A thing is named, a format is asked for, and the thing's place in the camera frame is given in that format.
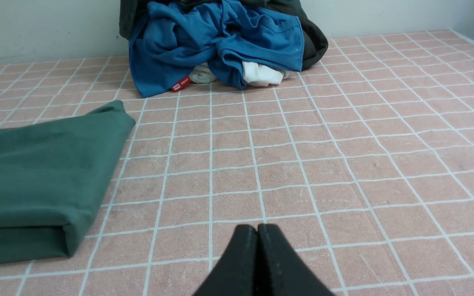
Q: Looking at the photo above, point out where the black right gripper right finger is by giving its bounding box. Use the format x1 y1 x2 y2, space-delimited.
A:
256 224 334 296

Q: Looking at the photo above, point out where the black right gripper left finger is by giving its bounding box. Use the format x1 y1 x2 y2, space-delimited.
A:
194 224 258 296

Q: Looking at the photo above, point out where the green long sleeve shirt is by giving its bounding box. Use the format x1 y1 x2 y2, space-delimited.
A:
0 100 135 264

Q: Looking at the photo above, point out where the pink checkered table cloth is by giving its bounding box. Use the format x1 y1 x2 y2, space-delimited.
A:
0 31 474 296

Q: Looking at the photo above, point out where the white garment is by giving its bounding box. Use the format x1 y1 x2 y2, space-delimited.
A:
188 62 290 87

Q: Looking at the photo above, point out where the dark grey garment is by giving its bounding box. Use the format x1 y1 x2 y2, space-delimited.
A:
119 0 329 71

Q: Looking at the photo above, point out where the blue garment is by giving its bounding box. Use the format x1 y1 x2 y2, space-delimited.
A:
129 0 304 98

